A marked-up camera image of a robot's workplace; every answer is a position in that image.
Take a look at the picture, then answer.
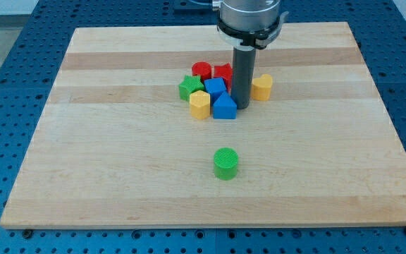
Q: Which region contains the blue triangle block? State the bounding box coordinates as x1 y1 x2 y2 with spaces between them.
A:
213 92 237 119

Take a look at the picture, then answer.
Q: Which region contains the yellow hexagon block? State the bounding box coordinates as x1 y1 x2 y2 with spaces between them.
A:
189 90 211 119

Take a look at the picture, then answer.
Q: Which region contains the green cylinder block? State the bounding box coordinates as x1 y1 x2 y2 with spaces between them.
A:
213 147 239 181

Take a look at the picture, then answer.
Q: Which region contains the blue cube block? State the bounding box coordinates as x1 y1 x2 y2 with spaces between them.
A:
204 78 226 104

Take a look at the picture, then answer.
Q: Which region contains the green star block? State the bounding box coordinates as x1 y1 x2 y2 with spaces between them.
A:
178 75 204 101

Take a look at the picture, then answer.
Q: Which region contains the red cylinder block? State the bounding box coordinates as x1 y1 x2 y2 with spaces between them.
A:
191 61 212 83

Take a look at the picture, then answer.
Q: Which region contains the red star block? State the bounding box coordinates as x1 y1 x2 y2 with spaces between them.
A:
213 63 233 92

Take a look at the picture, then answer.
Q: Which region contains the yellow heart block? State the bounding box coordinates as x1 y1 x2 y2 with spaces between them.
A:
251 74 273 101

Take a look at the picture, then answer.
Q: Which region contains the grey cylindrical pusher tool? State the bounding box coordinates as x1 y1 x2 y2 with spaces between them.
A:
230 48 256 109

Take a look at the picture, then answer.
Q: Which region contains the wooden board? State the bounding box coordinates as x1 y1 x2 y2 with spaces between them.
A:
0 22 406 229

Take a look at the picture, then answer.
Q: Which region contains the black tool clamp ring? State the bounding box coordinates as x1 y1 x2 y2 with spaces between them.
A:
216 11 290 50

